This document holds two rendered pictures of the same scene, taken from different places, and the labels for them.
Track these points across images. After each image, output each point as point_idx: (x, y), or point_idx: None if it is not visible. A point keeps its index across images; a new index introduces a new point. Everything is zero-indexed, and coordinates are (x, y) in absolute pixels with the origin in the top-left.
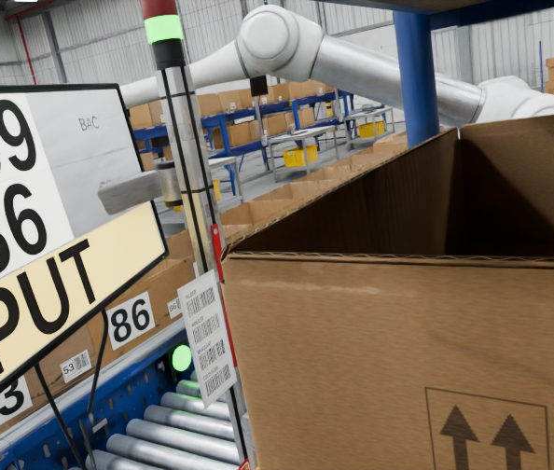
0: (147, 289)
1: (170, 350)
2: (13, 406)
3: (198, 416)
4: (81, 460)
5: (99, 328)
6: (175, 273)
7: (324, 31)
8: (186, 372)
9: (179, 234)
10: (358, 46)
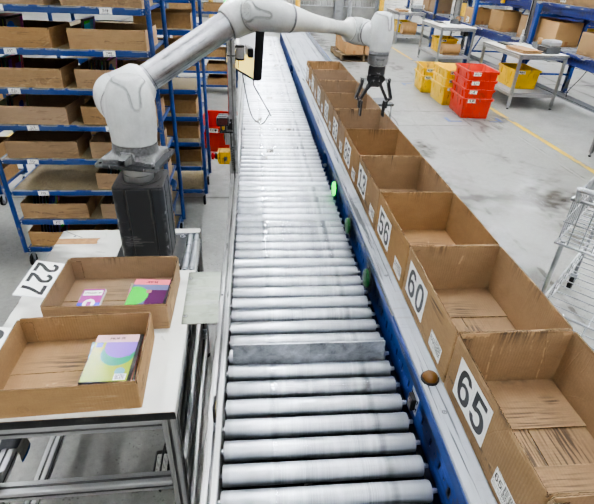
0: (351, 148)
1: (335, 178)
2: (335, 136)
3: (297, 187)
4: (248, 106)
5: (344, 141)
6: (356, 156)
7: (219, 10)
8: (341, 205)
9: (444, 184)
10: (202, 23)
